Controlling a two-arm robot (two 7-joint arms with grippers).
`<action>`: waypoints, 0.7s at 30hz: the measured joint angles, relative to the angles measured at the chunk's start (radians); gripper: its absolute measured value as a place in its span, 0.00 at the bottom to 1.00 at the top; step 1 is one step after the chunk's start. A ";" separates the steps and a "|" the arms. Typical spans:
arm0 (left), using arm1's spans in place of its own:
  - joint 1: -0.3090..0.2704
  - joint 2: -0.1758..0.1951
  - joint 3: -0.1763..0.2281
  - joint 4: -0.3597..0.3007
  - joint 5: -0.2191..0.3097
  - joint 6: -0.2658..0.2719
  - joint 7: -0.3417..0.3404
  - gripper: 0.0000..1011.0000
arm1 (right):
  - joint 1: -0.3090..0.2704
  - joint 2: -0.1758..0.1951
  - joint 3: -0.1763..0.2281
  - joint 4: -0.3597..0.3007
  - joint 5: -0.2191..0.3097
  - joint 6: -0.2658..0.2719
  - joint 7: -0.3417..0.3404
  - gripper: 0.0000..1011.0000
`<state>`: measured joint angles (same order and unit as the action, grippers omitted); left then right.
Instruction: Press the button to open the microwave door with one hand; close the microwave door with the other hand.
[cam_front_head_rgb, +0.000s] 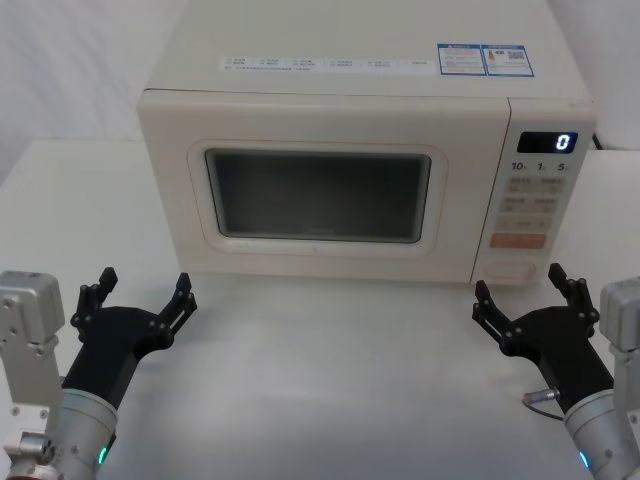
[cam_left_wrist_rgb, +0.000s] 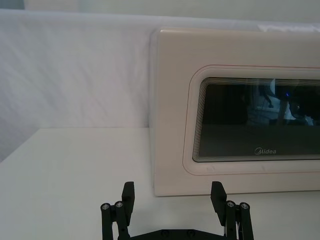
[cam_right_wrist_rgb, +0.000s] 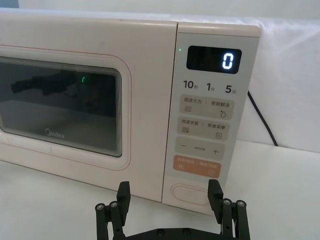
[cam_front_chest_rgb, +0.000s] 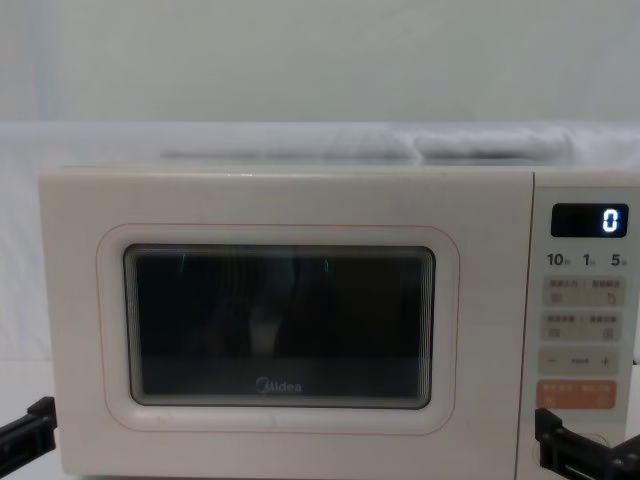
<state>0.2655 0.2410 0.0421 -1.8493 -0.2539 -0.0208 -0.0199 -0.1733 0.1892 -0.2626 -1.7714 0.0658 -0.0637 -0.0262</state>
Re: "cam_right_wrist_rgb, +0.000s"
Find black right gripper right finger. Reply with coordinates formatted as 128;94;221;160
207;178;250;240

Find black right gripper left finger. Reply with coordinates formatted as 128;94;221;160
94;180;132;240

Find cream microwave oven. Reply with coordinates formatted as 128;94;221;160
0;7;262;207

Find black power cable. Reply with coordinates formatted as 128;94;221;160
246;89;279;146

